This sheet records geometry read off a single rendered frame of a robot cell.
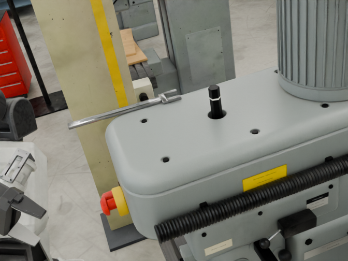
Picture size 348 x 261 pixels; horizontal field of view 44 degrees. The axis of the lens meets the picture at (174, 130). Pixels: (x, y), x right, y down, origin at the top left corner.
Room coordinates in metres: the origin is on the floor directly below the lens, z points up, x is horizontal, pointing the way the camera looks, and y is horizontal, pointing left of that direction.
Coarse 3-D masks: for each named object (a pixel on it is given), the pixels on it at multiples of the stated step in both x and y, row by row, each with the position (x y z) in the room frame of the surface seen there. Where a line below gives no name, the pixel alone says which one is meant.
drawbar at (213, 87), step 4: (208, 88) 0.71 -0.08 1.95; (212, 88) 0.71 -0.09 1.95; (216, 88) 0.70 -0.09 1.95; (212, 92) 0.70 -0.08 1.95; (216, 92) 0.70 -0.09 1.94; (212, 96) 0.70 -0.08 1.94; (216, 96) 0.70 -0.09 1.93; (212, 100) 0.70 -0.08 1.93; (216, 100) 0.70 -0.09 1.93; (220, 100) 0.71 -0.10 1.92; (212, 104) 0.70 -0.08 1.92; (216, 104) 0.70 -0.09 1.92; (220, 104) 0.71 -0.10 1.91; (212, 108) 0.70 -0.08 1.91; (216, 108) 0.70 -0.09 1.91; (220, 108) 0.70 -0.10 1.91; (212, 112) 0.71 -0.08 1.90; (216, 112) 0.70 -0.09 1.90; (220, 112) 0.70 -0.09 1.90; (212, 116) 0.71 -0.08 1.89; (216, 116) 0.70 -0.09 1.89; (220, 116) 0.70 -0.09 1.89
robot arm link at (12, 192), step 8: (0, 184) 0.67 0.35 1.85; (0, 192) 0.66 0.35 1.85; (8, 192) 0.64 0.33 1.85; (16, 192) 0.65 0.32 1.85; (0, 200) 0.63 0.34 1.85; (8, 200) 0.62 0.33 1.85; (0, 208) 0.62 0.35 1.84; (8, 208) 0.62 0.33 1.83; (0, 216) 0.63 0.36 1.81; (8, 216) 0.63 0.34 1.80; (16, 216) 0.66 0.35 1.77; (0, 224) 0.63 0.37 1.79; (8, 224) 0.64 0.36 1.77; (0, 232) 0.64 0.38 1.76; (8, 232) 0.65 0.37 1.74
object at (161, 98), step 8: (160, 96) 0.81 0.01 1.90; (176, 96) 0.80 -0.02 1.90; (136, 104) 0.80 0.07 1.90; (144, 104) 0.79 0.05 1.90; (152, 104) 0.79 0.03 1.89; (104, 112) 0.79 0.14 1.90; (112, 112) 0.78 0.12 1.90; (120, 112) 0.78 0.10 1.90; (80, 120) 0.78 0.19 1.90; (88, 120) 0.77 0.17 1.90; (96, 120) 0.77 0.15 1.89; (72, 128) 0.76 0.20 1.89
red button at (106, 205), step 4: (104, 196) 0.66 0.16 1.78; (100, 200) 0.66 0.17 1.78; (104, 200) 0.65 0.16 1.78; (108, 200) 0.66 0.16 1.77; (112, 200) 0.66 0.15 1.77; (100, 204) 0.65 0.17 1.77; (104, 204) 0.64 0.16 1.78; (108, 204) 0.65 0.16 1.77; (112, 204) 0.65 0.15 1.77; (104, 208) 0.64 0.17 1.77; (108, 208) 0.64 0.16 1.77; (112, 208) 0.65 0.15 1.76; (104, 212) 0.64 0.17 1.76; (108, 212) 0.64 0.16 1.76
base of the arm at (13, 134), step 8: (8, 104) 1.08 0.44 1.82; (16, 104) 1.08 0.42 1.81; (24, 104) 1.11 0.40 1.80; (8, 112) 1.06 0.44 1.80; (16, 112) 1.07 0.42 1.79; (24, 112) 1.09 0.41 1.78; (32, 112) 1.12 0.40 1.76; (8, 120) 1.05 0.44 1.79; (16, 120) 1.06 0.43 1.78; (24, 120) 1.08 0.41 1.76; (32, 120) 1.11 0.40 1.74; (16, 128) 1.05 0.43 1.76; (24, 128) 1.07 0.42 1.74; (32, 128) 1.09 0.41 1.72; (0, 136) 1.06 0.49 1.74; (8, 136) 1.05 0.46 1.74; (16, 136) 1.04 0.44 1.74; (24, 136) 1.06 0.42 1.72
